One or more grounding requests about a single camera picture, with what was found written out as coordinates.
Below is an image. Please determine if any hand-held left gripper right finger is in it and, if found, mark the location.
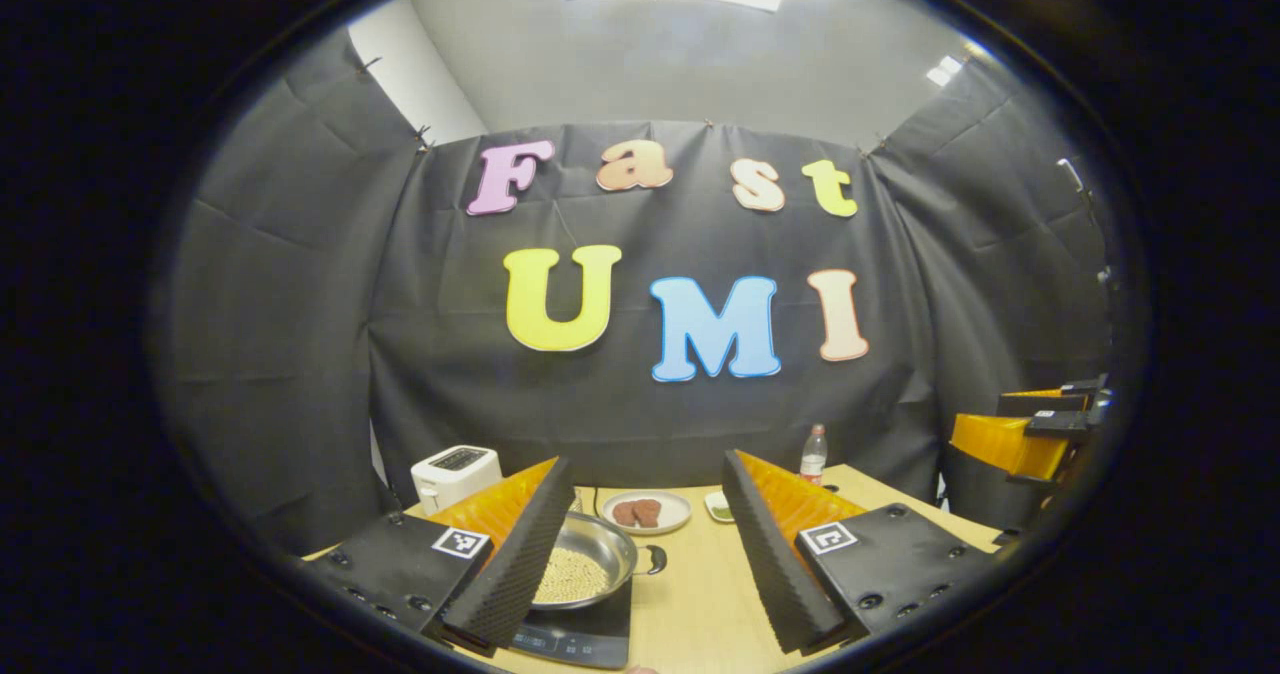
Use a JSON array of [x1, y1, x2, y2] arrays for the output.
[[722, 449, 1006, 655]]

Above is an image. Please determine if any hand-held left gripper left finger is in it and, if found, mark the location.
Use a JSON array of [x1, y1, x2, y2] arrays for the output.
[[305, 456, 576, 655]]

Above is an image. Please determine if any pile of yellow soybeans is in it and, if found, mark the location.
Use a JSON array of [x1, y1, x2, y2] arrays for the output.
[[535, 546, 611, 605]]

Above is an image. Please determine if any steel pot with black handles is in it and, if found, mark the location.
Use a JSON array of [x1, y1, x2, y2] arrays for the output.
[[530, 511, 668, 612]]

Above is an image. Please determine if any black induction cooktop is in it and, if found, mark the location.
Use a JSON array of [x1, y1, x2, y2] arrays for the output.
[[505, 579, 633, 671]]

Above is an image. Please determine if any white toaster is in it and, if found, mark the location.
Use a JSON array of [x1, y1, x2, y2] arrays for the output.
[[410, 446, 504, 516]]

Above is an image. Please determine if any clear plastic water bottle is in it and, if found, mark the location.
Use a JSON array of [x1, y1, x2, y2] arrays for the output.
[[799, 424, 829, 486]]

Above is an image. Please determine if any white round plate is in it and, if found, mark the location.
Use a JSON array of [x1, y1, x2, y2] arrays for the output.
[[601, 490, 693, 536]]

